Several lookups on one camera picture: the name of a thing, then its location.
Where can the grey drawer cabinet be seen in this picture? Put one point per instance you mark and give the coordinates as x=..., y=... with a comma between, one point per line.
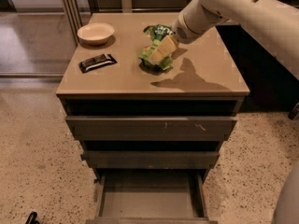
x=202, y=82

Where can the grey middle drawer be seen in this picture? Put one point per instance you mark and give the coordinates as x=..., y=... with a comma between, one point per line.
x=150, y=159

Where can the green rice chip bag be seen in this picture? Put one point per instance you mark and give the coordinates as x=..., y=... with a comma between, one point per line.
x=156, y=33

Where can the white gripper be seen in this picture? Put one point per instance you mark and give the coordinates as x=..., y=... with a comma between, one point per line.
x=184, y=29

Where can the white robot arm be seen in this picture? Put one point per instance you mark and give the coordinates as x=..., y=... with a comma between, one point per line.
x=255, y=183

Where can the black object on floor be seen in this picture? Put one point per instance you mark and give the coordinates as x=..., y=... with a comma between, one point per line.
x=32, y=218

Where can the grey open bottom drawer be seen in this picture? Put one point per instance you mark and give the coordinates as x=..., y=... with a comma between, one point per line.
x=150, y=197

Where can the grey top drawer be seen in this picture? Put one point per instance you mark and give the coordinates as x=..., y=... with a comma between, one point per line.
x=96, y=128

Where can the white ceramic bowl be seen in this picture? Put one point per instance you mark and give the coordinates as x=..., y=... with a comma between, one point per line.
x=96, y=33

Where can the black snack bar wrapper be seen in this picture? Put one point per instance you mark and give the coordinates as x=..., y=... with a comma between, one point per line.
x=96, y=62

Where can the dark object at right edge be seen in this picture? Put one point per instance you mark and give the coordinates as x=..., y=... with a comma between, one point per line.
x=294, y=112

